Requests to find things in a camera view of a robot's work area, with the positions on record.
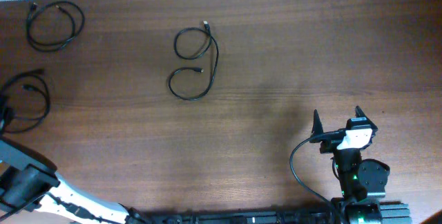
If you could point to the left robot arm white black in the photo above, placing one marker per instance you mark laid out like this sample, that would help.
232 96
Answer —
32 183

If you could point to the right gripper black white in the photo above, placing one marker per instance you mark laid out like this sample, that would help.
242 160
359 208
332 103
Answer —
329 143

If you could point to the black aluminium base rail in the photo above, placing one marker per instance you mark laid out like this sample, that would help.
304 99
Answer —
363 214

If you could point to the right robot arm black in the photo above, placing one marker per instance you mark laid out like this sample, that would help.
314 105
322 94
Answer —
360 179

